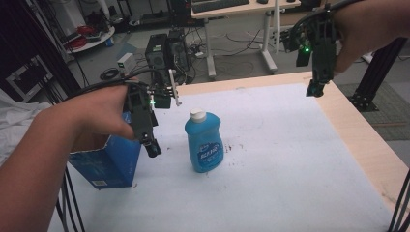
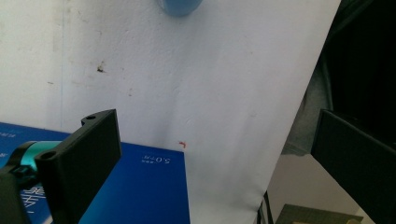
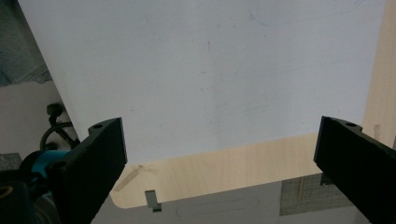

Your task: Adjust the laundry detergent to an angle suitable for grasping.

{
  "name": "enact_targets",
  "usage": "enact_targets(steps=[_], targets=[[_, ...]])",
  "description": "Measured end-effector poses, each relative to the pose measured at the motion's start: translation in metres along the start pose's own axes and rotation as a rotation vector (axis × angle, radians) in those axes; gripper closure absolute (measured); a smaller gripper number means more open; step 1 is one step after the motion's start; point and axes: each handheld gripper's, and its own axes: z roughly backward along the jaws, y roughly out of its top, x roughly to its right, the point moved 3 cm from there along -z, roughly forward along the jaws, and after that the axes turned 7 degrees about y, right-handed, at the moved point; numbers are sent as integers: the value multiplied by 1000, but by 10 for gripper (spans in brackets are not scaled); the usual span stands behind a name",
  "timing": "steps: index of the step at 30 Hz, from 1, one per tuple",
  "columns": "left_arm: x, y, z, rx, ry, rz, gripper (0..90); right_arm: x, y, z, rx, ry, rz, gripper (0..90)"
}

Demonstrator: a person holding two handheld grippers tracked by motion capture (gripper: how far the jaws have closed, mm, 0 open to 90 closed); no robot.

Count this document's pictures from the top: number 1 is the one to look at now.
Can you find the black metal stand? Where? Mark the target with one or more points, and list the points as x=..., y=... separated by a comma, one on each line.
x=377, y=77

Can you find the white foam mat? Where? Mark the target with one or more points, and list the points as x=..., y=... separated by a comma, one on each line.
x=264, y=154

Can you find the white cloth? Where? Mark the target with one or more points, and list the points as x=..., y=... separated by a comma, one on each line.
x=16, y=122

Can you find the blue bottle with white cap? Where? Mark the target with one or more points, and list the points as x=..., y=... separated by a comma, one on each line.
x=204, y=145

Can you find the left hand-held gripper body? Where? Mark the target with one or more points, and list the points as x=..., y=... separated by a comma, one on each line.
x=140, y=109

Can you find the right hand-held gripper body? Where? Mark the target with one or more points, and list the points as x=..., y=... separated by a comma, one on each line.
x=322, y=42

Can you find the small white box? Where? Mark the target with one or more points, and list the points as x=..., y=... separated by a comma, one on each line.
x=126, y=63

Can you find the black keyboard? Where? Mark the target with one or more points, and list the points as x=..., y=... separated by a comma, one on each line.
x=219, y=5

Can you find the grey floor mat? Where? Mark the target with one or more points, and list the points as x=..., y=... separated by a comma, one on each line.
x=380, y=119

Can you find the round white table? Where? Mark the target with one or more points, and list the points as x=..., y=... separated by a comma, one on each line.
x=96, y=40

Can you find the white desk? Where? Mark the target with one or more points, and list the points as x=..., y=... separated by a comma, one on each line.
x=245, y=9

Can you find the black computer mouse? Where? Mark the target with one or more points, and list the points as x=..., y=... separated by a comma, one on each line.
x=262, y=1

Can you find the blue cardboard box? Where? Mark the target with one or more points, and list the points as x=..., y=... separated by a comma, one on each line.
x=112, y=164

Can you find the black computer tower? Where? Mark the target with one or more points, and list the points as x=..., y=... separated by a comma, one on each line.
x=156, y=51

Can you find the person's right hand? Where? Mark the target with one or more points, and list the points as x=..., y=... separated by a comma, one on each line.
x=367, y=25

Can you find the white metal frame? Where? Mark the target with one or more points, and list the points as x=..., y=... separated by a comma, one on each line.
x=27, y=75

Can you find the black curtain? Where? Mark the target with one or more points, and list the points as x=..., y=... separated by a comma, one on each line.
x=22, y=35

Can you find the person's left hand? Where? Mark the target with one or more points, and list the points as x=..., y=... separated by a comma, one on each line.
x=96, y=111

